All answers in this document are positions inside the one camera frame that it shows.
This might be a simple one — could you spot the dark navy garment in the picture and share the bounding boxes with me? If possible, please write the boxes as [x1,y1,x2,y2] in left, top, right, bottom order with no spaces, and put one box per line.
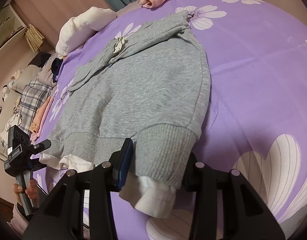
[51,58,64,83]

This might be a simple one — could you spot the plaid grey blanket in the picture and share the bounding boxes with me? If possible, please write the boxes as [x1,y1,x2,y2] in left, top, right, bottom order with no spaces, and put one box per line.
[19,78,53,135]

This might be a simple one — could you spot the white plush pillow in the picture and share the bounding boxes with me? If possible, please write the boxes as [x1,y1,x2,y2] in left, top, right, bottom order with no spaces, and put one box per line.
[55,7,117,56]

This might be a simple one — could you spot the pink sleeve left forearm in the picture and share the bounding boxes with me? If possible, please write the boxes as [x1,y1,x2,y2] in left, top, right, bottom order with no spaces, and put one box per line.
[7,203,32,237]

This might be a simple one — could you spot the grey sweatshirt with white hem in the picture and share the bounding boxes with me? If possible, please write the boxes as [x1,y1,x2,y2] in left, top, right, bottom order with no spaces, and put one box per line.
[40,10,211,218]

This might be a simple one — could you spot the person's left hand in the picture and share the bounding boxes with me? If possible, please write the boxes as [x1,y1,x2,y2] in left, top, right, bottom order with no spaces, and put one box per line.
[13,179,39,207]

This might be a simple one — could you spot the purple floral bed sheet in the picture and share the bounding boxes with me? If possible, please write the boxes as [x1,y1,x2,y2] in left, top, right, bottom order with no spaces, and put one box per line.
[41,0,307,237]

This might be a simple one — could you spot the white shelf unit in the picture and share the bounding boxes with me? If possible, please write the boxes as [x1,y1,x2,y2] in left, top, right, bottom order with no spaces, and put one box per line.
[0,4,27,53]

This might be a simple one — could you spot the pink folded clothes at bedside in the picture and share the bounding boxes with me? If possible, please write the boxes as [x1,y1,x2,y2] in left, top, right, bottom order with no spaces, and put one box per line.
[29,96,54,142]

